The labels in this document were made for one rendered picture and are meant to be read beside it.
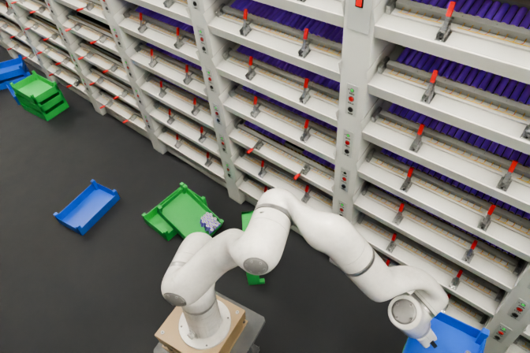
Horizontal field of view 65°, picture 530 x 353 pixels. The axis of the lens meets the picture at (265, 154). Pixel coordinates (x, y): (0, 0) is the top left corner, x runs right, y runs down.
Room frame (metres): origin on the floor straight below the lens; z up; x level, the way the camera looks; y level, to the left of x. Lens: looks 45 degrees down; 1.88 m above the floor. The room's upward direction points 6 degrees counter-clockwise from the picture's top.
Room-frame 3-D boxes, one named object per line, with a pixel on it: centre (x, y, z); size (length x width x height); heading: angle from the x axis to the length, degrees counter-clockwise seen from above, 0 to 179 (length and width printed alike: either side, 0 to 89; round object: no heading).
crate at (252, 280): (1.16, 0.11, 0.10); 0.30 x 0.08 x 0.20; 0
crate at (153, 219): (1.50, 0.54, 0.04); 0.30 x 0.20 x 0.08; 136
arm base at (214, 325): (0.68, 0.28, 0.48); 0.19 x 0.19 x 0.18
